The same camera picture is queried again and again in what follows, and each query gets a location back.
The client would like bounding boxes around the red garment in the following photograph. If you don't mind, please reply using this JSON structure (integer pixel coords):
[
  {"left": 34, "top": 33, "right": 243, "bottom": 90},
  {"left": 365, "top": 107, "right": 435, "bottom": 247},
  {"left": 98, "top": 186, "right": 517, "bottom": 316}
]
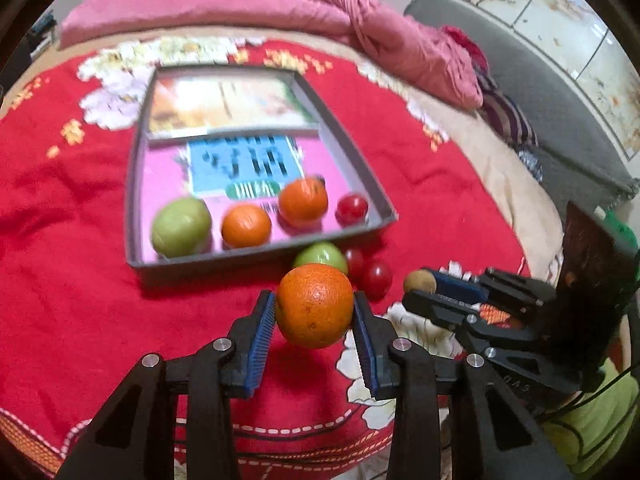
[{"left": 440, "top": 25, "right": 488, "bottom": 68}]

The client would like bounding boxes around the grey cardboard box tray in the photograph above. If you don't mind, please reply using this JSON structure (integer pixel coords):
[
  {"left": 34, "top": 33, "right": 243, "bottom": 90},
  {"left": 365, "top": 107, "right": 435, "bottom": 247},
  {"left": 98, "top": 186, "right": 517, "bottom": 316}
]
[{"left": 124, "top": 64, "right": 399, "bottom": 286}]

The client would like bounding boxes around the striped cloth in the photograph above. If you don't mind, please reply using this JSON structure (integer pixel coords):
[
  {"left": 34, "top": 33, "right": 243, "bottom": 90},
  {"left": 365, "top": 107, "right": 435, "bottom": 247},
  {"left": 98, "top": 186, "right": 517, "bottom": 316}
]
[{"left": 475, "top": 72, "right": 541, "bottom": 148}]

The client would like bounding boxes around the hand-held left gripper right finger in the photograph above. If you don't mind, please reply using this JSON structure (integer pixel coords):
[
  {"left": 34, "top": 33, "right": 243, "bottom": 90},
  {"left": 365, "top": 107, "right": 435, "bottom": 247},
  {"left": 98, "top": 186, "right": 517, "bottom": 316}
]
[{"left": 351, "top": 293, "right": 574, "bottom": 480}]

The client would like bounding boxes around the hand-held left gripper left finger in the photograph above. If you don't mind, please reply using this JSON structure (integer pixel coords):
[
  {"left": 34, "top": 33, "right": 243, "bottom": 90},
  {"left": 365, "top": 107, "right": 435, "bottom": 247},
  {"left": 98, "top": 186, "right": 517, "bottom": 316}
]
[{"left": 55, "top": 290, "right": 278, "bottom": 480}]

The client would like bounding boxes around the mandarin orange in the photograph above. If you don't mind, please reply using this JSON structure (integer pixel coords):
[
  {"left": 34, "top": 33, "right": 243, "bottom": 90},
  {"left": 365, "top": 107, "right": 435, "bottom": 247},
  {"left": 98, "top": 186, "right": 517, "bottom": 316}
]
[
  {"left": 276, "top": 263, "right": 355, "bottom": 350},
  {"left": 278, "top": 177, "right": 329, "bottom": 228},
  {"left": 221, "top": 204, "right": 272, "bottom": 249}
]

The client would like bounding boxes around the silver foil bag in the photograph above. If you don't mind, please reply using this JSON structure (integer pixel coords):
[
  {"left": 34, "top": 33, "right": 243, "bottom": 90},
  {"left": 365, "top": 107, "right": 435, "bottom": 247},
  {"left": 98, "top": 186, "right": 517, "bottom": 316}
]
[{"left": 517, "top": 147, "right": 546, "bottom": 183}]

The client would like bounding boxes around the yellow picture book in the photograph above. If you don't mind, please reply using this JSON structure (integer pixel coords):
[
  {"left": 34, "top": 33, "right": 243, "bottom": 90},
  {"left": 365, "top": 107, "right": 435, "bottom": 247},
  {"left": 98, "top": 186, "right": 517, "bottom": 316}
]
[{"left": 148, "top": 76, "right": 320, "bottom": 140}]

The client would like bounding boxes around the large green jujube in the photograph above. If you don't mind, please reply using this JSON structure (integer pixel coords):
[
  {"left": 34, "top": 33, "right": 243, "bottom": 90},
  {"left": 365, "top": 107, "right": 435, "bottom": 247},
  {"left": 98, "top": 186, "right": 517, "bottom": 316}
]
[
  {"left": 292, "top": 242, "right": 349, "bottom": 276},
  {"left": 151, "top": 197, "right": 212, "bottom": 257}
]

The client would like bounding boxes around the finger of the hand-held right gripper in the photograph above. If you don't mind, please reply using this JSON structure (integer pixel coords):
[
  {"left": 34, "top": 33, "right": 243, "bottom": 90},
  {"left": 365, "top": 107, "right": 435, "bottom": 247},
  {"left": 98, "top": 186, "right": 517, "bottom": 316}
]
[
  {"left": 401, "top": 290, "right": 541, "bottom": 342},
  {"left": 430, "top": 266, "right": 557, "bottom": 312}
]

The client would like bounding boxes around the wall painting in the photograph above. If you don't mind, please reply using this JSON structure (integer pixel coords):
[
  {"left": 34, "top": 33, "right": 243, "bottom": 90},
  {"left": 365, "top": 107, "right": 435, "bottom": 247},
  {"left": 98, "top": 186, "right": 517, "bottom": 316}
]
[{"left": 459, "top": 0, "right": 640, "bottom": 160}]

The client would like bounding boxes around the pink workbook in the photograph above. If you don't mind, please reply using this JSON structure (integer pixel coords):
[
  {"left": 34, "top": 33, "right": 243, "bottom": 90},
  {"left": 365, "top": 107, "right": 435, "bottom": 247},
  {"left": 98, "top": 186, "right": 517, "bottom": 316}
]
[{"left": 136, "top": 132, "right": 371, "bottom": 261}]

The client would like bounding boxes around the small brown-green jujube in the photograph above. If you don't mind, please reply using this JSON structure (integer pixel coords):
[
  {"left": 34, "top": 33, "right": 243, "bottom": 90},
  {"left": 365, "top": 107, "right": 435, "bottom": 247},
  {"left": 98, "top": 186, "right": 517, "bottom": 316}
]
[{"left": 403, "top": 269, "right": 436, "bottom": 295}]

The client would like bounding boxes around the red floral blanket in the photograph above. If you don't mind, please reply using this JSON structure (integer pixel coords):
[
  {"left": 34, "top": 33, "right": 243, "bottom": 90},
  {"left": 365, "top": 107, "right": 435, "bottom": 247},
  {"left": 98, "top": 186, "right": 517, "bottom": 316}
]
[{"left": 0, "top": 35, "right": 571, "bottom": 478}]

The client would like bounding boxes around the red cherry tomato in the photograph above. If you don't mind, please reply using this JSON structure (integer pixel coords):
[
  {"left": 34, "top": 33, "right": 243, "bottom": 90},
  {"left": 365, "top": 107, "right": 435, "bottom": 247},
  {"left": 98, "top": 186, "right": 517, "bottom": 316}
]
[
  {"left": 361, "top": 259, "right": 393, "bottom": 295},
  {"left": 335, "top": 194, "right": 370, "bottom": 227},
  {"left": 342, "top": 247, "right": 365, "bottom": 281}
]

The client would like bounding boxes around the pink duvet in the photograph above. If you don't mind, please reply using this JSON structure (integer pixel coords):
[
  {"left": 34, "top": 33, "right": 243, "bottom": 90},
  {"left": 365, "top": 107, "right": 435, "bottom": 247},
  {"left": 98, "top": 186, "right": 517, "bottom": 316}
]
[{"left": 57, "top": 0, "right": 485, "bottom": 110}]

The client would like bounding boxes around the person's right forearm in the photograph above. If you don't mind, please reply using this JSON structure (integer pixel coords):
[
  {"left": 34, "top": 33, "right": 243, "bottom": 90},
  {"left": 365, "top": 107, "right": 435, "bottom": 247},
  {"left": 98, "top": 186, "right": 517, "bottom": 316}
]
[{"left": 542, "top": 357, "right": 638, "bottom": 476}]

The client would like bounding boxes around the black cable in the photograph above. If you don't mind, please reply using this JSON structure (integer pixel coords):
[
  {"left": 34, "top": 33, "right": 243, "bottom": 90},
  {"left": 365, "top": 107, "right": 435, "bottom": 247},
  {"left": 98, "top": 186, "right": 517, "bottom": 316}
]
[{"left": 545, "top": 360, "right": 640, "bottom": 418}]

